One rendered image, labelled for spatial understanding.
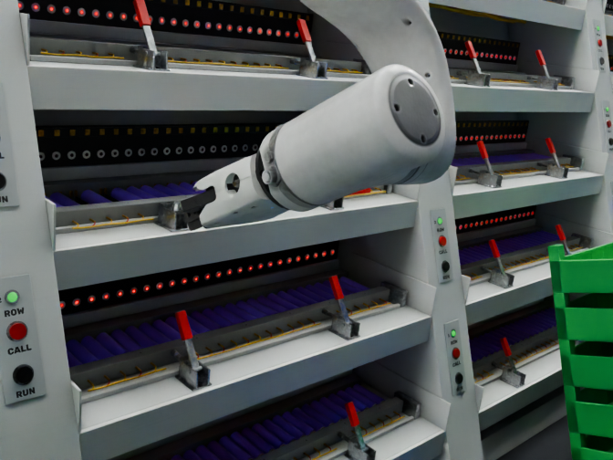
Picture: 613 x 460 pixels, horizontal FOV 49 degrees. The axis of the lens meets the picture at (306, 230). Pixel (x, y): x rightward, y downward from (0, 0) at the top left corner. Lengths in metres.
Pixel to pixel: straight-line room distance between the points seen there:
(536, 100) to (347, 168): 0.98
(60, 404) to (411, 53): 0.49
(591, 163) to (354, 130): 1.24
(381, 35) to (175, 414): 0.48
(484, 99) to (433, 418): 0.59
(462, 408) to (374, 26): 0.75
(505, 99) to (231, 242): 0.72
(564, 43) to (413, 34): 1.16
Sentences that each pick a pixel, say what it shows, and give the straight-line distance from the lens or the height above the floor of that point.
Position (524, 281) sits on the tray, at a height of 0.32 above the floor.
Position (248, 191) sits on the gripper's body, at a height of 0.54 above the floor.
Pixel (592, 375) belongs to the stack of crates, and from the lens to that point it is 1.24.
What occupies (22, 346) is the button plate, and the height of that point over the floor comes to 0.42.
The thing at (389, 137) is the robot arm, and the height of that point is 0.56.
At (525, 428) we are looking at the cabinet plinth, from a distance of 1.48.
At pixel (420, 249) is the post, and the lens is 1.13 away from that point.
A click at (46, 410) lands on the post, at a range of 0.75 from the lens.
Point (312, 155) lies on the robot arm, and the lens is 0.57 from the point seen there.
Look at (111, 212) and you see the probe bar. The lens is 0.82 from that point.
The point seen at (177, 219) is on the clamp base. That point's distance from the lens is 0.84.
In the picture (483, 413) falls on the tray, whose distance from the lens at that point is 1.27.
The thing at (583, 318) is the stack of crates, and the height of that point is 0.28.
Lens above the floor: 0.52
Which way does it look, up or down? 2 degrees down
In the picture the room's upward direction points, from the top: 7 degrees counter-clockwise
